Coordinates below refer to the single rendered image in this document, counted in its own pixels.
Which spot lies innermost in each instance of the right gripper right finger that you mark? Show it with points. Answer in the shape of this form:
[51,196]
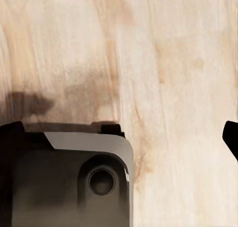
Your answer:
[230,137]

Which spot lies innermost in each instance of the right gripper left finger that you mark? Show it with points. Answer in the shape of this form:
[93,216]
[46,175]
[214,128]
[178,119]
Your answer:
[12,136]

